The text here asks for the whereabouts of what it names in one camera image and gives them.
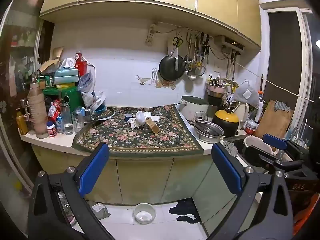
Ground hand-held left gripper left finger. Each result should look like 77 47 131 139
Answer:
27 142 115 240

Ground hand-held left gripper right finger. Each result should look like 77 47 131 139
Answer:
207 142 300 240

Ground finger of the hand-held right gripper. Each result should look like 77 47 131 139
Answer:
243 145 305 175
262 133 310 157

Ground white basin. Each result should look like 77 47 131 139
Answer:
244 135 274 155

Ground grey dishcloth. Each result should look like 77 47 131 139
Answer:
223 141 238 158

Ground wooden cutting board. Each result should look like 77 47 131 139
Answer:
253 100 294 153

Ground steel basin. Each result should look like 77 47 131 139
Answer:
194 121 224 144

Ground grey plastic bag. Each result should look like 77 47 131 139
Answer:
91 202 111 220

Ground white jug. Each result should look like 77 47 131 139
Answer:
234 102 250 130

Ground yellow black kettle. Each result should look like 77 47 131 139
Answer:
212 109 240 137

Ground floral patterned cloth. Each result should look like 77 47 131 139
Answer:
72 104 204 155

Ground drinking glass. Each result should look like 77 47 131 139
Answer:
72 110 85 133

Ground clear glass bottle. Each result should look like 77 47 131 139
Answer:
61 102 74 135

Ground white lidded jar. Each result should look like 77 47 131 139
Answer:
46 121 57 138

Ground dark cloth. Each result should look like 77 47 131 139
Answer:
169 199 202 224

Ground white cooking pot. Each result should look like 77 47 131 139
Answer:
179 95 210 125

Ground white bowl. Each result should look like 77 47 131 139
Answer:
133 203 157 225

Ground crumpled white tissue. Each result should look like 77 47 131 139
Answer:
127 110 152 129

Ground red snack packet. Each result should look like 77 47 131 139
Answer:
47 99 62 124

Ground small wooden box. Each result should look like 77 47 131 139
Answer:
144 117 160 134

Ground green container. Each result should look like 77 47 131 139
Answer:
43 86 83 111

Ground stack of brown cups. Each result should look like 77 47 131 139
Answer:
27 82 49 139

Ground pink utensil holder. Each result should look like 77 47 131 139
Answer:
205 74 227 98

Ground yellow bottle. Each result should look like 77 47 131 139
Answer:
16 110 28 135

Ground clear printed plastic bag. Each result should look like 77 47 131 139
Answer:
77 65 97 108

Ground green tissue box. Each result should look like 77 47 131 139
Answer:
54 58 79 84

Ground metal ladle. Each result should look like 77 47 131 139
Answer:
186 30 198 81

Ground white gravy boat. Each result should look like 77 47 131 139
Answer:
136 75 152 85

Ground red bottle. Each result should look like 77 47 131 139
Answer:
75 50 87 77

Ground white water heater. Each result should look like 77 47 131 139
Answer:
214 35 247 53

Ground black wok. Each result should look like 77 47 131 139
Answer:
159 55 186 82

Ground white power strip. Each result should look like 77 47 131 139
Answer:
146 24 157 47

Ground thin rope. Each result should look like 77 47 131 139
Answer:
236 62 315 103

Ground round wire strainer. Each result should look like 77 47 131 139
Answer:
194 64 206 77

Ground black handled scissors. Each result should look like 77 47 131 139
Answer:
203 34 210 65

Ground green handled scissors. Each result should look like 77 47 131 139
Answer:
171 36 183 57

